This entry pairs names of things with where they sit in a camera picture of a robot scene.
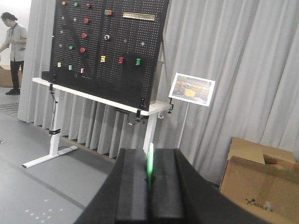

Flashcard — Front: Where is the black pegboard with buttons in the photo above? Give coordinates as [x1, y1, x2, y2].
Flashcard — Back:
[42, 0, 169, 111]

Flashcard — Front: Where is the framed sign on stand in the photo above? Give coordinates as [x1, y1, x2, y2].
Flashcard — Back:
[168, 72, 215, 148]

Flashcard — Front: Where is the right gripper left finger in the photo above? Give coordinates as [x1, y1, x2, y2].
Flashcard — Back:
[116, 149, 148, 222]

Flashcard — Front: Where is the grey curtain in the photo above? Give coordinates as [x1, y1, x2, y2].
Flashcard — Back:
[18, 0, 299, 183]

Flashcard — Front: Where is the person in grey shirt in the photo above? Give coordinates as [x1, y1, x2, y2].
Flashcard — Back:
[0, 12, 27, 95]

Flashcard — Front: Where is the cardboard box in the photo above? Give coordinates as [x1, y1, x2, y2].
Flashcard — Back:
[220, 137, 299, 224]

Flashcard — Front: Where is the green plastic spoon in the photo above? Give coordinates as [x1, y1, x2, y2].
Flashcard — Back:
[147, 143, 154, 189]

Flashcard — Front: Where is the white standing desk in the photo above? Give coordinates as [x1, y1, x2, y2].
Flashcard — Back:
[23, 77, 170, 168]

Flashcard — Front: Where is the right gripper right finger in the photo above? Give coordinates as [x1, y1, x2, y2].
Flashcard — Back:
[150, 149, 185, 221]

